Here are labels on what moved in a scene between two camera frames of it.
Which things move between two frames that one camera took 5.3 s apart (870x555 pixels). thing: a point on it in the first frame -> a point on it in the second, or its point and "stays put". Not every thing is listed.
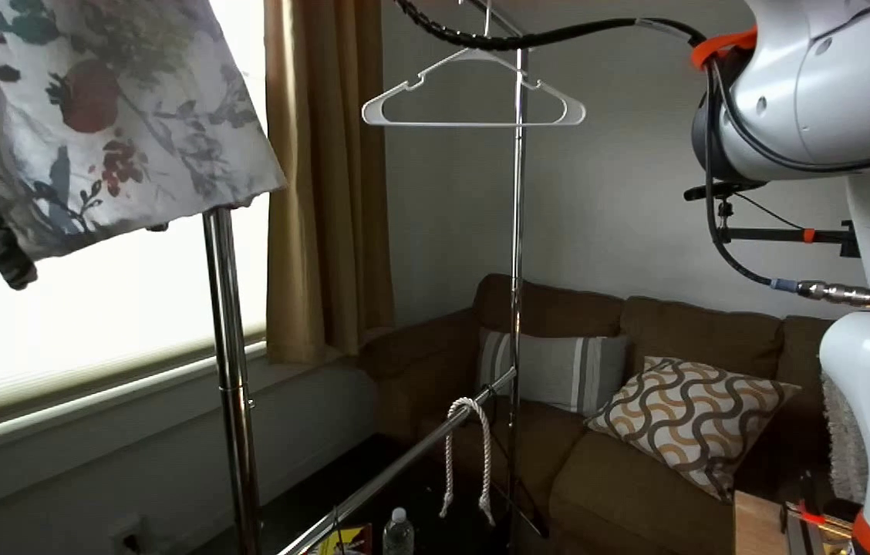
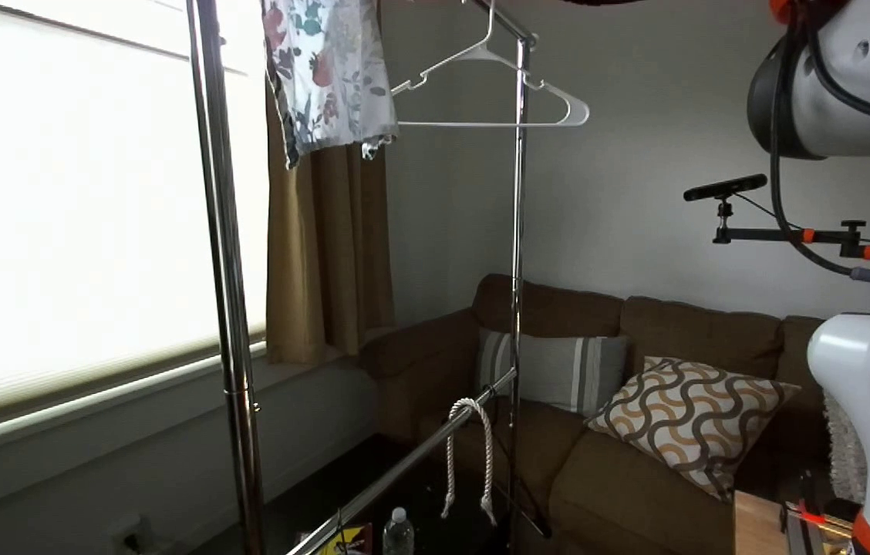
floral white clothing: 82,117 -> 329,72
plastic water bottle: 399,533 stays put
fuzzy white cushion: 851,467 stays put
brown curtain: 329,268 stays put
